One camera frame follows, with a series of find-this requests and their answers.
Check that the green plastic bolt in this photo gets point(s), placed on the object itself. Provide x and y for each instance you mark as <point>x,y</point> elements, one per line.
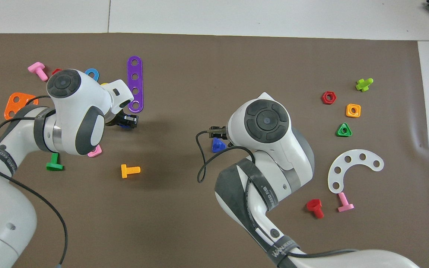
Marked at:
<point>54,165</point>

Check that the white curved perforated plate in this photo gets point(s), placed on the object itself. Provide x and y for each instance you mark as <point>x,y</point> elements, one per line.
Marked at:
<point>339,163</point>

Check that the orange plastic bolt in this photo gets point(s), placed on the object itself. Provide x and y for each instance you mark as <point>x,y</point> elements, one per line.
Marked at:
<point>129,171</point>

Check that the pink plastic bolt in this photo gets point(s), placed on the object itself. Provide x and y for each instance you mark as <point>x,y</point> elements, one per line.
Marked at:
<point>38,69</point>
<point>345,204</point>

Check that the red plastic bolt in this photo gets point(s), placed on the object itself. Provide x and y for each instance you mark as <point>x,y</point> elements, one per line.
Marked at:
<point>315,206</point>

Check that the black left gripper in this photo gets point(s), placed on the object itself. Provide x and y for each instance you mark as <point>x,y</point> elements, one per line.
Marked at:
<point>116,121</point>

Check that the green triangular nut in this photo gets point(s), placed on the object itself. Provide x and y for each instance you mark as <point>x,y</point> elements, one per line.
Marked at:
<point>339,132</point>

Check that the pink square nut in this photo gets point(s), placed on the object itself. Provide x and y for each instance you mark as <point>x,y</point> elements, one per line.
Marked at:
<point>96,152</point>

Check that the blue two-hole strip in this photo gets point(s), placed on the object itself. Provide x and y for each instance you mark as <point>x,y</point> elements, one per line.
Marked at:
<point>92,72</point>

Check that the lime cross-head bolt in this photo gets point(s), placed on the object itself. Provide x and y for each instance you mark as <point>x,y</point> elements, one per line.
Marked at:
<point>363,85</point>

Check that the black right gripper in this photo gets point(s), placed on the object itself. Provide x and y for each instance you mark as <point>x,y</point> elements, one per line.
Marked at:
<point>228,134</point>

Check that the red hexagonal nut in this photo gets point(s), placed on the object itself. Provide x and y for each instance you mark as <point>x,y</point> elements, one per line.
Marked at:
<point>328,98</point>
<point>56,71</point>

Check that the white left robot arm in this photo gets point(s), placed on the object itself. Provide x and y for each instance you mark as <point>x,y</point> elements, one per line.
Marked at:
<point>73,111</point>

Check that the brown table mat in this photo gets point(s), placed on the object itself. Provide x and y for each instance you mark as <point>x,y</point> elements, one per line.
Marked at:
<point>184,223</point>

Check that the orange three-hole plate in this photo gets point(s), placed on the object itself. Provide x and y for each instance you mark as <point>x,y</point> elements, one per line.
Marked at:
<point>11,109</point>

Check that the blue plastic bolt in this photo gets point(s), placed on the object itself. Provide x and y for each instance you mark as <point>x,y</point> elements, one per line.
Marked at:
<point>218,146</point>

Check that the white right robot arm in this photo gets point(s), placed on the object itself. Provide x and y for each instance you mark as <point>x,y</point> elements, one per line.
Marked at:
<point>274,149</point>

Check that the orange square nut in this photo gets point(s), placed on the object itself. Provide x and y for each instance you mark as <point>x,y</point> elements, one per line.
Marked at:
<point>349,110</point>

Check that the purple four-hole strip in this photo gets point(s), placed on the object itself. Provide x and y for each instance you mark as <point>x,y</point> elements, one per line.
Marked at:
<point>135,70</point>

